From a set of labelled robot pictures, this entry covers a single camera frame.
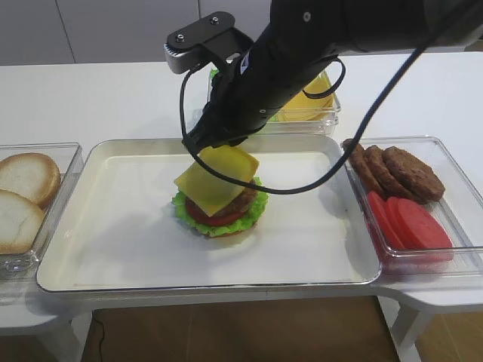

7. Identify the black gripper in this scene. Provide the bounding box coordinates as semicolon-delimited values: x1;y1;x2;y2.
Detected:
182;22;340;151

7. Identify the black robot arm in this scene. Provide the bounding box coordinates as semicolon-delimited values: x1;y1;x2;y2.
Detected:
169;1;482;152

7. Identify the green lettuce stack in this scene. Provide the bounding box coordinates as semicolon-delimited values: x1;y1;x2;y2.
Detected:
210;69;223;89

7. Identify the burger lettuce leaf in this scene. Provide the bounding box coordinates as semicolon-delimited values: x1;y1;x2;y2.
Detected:
171;191;269;237

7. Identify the yellow cheese slice stack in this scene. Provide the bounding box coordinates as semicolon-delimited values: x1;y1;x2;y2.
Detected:
271;72;340;122

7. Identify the clear lettuce cheese container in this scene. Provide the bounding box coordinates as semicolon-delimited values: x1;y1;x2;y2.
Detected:
208;67;343;137

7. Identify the burger meat patty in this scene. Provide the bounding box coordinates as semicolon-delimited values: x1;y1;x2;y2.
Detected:
214;188;258;217

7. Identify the burger tomato slice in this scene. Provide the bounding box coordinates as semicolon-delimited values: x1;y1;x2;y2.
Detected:
185;197;250;226

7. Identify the burger bottom bun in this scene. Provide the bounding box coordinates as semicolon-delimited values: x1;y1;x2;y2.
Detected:
210;223;257;238

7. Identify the white serving tray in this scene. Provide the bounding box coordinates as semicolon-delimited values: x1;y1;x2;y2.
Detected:
37;139;381;292

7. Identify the left spare meat patty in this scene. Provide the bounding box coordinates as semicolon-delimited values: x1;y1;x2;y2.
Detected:
349;144;386;198

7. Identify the spare meat patty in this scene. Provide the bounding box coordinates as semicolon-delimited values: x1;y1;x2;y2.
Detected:
349;144;386;198
382;146;445;201
364;146;423;204

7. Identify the left spare tomato slice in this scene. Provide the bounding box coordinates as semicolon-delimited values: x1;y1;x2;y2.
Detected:
368;191;404;250

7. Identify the spare tomato slice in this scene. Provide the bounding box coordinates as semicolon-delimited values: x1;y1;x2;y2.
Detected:
395;198;453;249
384;197;410;250
368;191;404;250

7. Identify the clear bun container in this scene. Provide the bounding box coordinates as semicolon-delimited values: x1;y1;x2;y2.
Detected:
1;143;83;280

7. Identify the rear bun half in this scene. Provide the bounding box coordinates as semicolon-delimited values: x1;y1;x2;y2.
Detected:
1;152;61;209

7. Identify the bun half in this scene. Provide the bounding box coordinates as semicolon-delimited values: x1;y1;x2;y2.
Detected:
1;190;45;255
1;152;61;209

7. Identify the middle spare meat patty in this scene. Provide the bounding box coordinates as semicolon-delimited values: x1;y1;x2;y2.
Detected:
364;146;423;204

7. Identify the middle spare tomato slice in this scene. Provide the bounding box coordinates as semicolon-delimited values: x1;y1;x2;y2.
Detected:
384;197;410;250

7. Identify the right spare meat patty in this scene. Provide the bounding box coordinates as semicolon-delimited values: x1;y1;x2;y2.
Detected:
382;146;445;201

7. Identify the front bun half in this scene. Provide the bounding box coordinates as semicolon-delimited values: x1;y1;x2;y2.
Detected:
1;190;45;255

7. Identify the clear patty tomato container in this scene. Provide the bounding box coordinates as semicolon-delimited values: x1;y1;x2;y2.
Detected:
345;137;482;275

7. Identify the right spare tomato slice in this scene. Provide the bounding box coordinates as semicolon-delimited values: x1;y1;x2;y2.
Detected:
395;198;453;249

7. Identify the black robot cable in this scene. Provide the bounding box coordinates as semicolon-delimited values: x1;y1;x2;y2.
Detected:
178;22;450;195

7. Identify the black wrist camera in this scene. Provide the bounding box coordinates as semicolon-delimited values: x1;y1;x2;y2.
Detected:
164;11;254;74

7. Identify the black floor cable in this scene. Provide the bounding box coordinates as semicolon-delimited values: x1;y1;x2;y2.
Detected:
92;318;106;362

